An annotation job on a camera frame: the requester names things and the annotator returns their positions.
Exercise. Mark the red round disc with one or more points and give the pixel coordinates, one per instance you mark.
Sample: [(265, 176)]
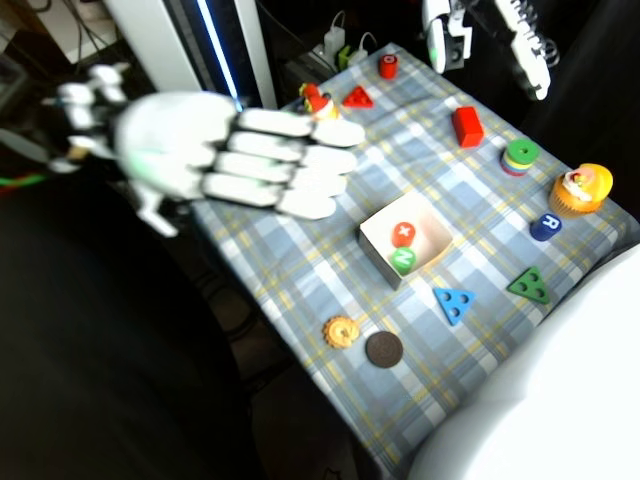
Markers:
[(404, 234)]

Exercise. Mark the green cylinder with letter N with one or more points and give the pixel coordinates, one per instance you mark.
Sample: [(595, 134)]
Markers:
[(403, 260)]

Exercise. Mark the red cylinder with letter O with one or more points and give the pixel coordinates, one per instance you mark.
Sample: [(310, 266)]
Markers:
[(389, 66)]

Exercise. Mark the white paper box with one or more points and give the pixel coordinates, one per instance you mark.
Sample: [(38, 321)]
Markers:
[(435, 235)]

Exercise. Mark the blue round letter block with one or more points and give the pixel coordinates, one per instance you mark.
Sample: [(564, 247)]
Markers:
[(546, 227)]

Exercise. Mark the white column with blue light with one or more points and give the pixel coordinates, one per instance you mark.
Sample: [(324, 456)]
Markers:
[(165, 50)]

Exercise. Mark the toy strawberry fruit tart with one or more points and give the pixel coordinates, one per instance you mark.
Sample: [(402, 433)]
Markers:
[(320, 104)]

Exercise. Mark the grey power strip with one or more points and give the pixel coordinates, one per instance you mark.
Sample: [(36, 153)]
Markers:
[(307, 62)]

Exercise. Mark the red triangle block with holes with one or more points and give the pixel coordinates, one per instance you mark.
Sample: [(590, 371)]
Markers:
[(358, 98)]

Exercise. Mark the green plug adapter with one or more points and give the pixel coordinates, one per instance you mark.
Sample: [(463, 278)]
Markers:
[(344, 57)]

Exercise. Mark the plaid blue tablecloth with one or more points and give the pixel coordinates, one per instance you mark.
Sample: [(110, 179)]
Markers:
[(325, 300)]

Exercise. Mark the yellow flower biscuit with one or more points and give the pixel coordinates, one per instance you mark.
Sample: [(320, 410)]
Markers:
[(341, 331)]

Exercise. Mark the red rectangular block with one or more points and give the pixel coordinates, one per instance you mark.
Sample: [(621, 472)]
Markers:
[(468, 127)]

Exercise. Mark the chocolate sandwich cookie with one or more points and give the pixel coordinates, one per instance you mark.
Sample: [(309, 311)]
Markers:
[(384, 349)]

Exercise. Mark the blue triangle block with holes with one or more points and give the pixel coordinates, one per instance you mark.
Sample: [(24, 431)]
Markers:
[(454, 302)]

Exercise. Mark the green triangle block with holes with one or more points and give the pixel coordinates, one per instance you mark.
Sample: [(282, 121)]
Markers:
[(531, 287)]

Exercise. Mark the toy yellow cream cupcake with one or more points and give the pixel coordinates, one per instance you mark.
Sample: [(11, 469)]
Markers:
[(582, 192)]

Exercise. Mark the large white rounded shell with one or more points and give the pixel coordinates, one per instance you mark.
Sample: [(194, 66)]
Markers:
[(550, 400)]

